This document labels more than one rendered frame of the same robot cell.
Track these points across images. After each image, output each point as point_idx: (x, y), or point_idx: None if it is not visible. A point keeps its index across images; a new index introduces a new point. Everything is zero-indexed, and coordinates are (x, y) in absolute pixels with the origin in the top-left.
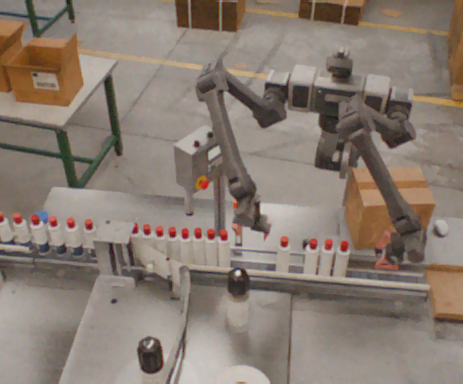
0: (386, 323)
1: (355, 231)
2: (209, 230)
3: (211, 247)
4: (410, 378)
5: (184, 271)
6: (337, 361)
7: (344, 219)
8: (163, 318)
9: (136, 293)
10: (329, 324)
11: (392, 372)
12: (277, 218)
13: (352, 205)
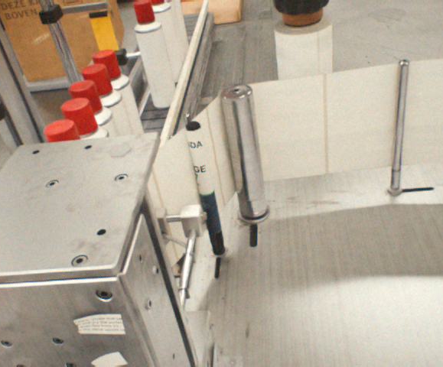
0: (255, 42)
1: (94, 40)
2: (89, 70)
3: (125, 110)
4: (340, 22)
5: (245, 89)
6: (336, 62)
7: (44, 80)
8: (333, 245)
9: (243, 339)
10: (266, 75)
11: (336, 31)
12: None
13: (45, 24)
